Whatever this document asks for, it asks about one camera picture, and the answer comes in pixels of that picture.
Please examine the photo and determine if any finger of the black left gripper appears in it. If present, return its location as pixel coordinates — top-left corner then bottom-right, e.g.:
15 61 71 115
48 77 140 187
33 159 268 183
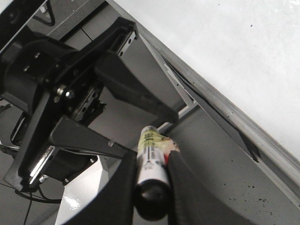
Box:
49 116 137 159
94 51 179 123

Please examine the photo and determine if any white glossy whiteboard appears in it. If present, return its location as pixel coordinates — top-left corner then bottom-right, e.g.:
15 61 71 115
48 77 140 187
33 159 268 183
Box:
116 0 300 158

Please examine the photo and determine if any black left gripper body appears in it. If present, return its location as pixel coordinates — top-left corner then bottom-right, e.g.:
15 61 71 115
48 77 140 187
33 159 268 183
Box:
0 17 138 191

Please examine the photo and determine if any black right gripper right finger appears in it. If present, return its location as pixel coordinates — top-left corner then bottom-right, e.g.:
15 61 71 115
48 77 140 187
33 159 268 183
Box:
167 151 253 225

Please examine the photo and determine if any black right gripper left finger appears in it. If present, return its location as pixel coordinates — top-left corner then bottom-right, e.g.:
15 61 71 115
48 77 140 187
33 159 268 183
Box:
55 151 136 225

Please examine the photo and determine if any black cable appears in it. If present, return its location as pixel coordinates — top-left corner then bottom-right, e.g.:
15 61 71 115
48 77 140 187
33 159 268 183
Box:
0 182 63 225

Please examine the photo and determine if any white taped whiteboard marker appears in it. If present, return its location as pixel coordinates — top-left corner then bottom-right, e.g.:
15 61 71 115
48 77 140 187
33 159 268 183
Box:
133 126 180 221

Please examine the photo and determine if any grey aluminium marker ledge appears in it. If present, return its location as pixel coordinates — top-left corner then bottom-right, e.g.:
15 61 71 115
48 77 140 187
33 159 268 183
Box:
137 22 300 206

